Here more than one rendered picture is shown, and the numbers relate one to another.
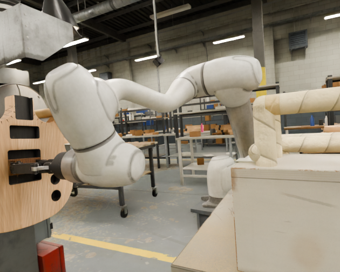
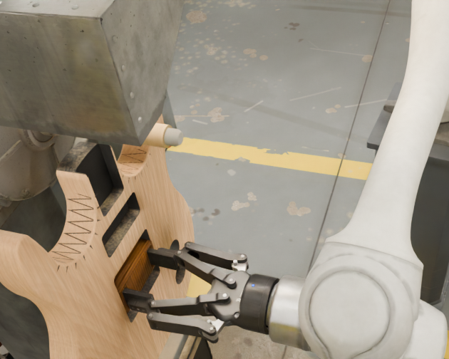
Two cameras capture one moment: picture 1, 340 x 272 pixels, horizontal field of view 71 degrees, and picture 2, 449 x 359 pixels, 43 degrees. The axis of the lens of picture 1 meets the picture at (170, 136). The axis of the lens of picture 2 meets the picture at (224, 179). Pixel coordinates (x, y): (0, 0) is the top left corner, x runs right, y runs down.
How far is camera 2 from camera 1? 0.68 m
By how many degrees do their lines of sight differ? 42
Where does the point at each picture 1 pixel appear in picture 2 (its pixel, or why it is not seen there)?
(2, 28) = (33, 59)
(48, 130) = (146, 182)
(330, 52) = not seen: outside the picture
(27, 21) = (121, 53)
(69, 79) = (388, 346)
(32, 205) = not seen: hidden behind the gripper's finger
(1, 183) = (123, 330)
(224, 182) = not seen: outside the picture
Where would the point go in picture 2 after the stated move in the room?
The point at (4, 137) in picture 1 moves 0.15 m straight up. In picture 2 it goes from (102, 265) to (63, 185)
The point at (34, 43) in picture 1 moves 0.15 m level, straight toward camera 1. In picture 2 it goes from (144, 92) to (233, 175)
